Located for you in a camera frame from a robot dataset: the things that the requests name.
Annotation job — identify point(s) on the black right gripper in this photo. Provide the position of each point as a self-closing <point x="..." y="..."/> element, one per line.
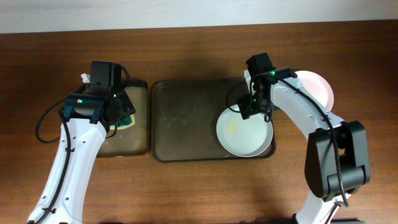
<point x="245" y="103"/>

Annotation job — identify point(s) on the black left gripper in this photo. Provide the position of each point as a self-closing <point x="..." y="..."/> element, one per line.
<point x="123" y="96"/>

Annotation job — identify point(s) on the yellow green sponge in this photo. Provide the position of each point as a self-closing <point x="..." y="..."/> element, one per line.
<point x="126" y="122"/>

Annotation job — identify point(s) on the pale green plate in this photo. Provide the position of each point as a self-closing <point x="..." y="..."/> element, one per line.
<point x="244" y="137"/>

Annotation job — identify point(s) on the pink plate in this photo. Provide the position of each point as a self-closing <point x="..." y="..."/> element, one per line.
<point x="318" y="87"/>

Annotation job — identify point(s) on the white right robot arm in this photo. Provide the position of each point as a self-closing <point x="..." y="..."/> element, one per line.
<point x="337" y="159"/>

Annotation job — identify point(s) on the small black water tray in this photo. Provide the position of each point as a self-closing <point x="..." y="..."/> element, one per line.
<point x="131" y="141"/>

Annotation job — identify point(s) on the large brown serving tray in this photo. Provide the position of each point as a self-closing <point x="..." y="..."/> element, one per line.
<point x="184" y="117"/>

